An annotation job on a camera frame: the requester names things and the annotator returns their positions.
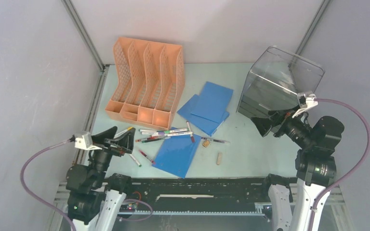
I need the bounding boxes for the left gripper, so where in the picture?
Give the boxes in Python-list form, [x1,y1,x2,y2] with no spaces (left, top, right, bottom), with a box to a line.
[89,126,135,187]

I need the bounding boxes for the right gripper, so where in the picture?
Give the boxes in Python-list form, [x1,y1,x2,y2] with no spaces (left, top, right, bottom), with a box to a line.
[251,103,315,148]

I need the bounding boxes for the blue folder front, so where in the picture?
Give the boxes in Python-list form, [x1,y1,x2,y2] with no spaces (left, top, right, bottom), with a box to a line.
[153,134,201,178]

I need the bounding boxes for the blue folder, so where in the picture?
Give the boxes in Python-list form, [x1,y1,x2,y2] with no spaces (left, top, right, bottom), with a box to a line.
[191,81,234,123]
[153,134,201,178]
[177,94,229,136]

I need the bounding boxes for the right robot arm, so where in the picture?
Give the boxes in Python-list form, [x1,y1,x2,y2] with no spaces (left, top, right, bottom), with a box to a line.
[251,106,344,231]

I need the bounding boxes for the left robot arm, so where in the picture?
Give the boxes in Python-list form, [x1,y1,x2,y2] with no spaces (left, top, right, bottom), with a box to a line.
[66,126,135,231]

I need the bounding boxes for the yellow cap marker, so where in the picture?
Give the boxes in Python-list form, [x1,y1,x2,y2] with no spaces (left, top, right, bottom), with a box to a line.
[114,127,133,138]

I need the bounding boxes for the dark green pen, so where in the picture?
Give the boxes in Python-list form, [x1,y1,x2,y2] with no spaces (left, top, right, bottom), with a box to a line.
[141,137,171,143]

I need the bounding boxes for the red pen lower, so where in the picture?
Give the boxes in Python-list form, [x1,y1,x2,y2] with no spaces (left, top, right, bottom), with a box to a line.
[138,149,156,165]

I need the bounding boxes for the clear plastic drawer cabinet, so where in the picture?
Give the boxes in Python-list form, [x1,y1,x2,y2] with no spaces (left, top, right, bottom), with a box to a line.
[237,46,325,118]

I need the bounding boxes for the green cap marker lower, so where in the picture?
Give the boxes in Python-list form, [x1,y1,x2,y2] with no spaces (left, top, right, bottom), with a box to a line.
[129,154,142,167]

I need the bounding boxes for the green cap marker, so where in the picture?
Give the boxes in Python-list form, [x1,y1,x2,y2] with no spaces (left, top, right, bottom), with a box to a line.
[164,128,189,134]
[129,154,142,167]

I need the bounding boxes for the red marker in cluster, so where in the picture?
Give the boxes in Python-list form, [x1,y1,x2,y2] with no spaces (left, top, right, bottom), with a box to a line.
[135,136,168,142]

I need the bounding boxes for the purple cap marker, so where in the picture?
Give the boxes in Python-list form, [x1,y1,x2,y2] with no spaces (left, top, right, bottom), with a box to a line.
[141,131,165,136]

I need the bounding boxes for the orange plastic file organizer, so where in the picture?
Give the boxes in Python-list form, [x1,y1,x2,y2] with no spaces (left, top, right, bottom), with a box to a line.
[105,37,185,130]

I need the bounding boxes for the green cap marker upper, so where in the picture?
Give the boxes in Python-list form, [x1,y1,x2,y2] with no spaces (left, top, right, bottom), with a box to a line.
[164,128,189,134]

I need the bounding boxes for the white marker right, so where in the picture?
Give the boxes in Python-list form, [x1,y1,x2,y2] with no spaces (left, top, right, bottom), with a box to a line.
[165,131,190,137]

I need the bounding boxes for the clear purple pen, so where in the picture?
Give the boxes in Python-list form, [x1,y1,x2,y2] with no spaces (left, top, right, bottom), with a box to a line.
[201,137,231,144]

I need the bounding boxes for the brown cap marker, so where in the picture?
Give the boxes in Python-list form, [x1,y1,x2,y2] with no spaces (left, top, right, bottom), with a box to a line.
[186,121,195,143]

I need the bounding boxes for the tan eraser stick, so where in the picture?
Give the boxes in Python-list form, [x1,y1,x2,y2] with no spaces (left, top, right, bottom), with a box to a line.
[216,153,223,166]

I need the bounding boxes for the small cork block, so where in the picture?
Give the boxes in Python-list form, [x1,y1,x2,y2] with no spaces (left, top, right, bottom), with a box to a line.
[202,140,210,147]

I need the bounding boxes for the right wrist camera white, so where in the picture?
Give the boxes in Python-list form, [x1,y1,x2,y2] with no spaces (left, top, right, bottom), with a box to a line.
[297,91,318,110]

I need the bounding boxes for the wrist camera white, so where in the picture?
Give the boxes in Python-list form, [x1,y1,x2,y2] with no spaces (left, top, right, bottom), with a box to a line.
[297,91,318,110]
[73,131,102,151]

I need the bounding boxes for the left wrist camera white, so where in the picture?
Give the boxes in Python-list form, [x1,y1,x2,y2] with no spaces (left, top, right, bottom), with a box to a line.
[73,131,102,151]

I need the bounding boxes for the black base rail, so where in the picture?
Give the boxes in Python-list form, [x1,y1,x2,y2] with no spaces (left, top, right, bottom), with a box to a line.
[103,177,297,214]

